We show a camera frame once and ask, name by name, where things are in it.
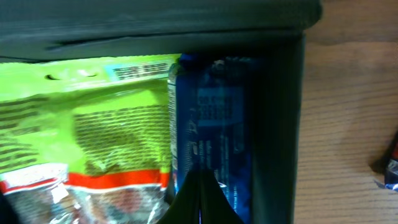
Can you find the dark purple chocolate bar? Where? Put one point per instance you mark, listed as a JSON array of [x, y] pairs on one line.
[[387, 166]]

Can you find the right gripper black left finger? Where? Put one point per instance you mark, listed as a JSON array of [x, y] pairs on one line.
[[185, 208]]

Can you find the dark green gift box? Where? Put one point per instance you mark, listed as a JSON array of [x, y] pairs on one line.
[[48, 30]]

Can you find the green gummy candy bag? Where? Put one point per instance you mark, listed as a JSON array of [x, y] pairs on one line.
[[85, 141]]

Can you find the blue wafer bar wrapper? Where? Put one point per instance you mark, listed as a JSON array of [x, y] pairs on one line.
[[210, 103]]

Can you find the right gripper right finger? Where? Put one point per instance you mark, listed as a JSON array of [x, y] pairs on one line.
[[214, 207]]

